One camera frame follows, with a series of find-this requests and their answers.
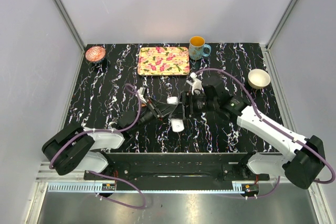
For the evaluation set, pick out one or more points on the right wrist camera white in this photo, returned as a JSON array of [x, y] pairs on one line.
[[195, 83]]

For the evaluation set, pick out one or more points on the floral yellow tray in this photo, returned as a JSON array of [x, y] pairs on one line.
[[163, 61]]

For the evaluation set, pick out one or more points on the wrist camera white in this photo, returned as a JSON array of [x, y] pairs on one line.
[[195, 83], [142, 92]]

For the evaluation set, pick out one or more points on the red patterned bowl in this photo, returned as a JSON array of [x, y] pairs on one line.
[[95, 54]]

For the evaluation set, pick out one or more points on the blue mug yellow inside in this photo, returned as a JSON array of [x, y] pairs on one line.
[[198, 48]]

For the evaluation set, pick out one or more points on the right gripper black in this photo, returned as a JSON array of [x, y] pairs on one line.
[[181, 110]]

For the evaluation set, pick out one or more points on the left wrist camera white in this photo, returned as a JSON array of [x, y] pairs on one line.
[[142, 92]]

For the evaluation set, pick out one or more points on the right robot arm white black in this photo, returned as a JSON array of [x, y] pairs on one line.
[[300, 159]]

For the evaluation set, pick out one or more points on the cream white bowl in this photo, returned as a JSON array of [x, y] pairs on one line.
[[258, 79]]

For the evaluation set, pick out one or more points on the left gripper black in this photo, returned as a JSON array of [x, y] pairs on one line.
[[161, 109]]

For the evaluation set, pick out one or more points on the white remote control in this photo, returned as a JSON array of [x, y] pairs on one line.
[[177, 125]]

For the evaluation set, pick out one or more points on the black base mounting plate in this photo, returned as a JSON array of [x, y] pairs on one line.
[[213, 170]]

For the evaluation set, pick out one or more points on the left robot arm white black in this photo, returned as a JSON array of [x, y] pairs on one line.
[[73, 147]]

